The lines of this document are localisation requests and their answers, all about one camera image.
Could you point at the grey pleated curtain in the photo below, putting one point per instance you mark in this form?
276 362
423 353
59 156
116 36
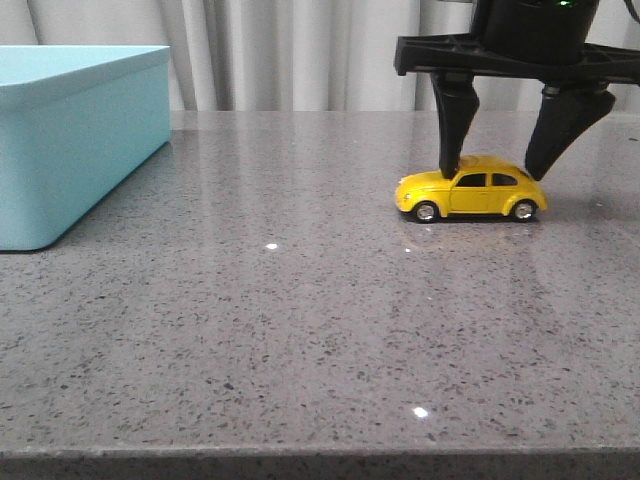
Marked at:
257 55

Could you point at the light blue storage box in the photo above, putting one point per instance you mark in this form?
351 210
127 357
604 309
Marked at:
75 122

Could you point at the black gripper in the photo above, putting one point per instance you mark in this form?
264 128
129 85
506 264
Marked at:
543 40

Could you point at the yellow toy beetle car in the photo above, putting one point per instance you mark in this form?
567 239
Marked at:
481 185

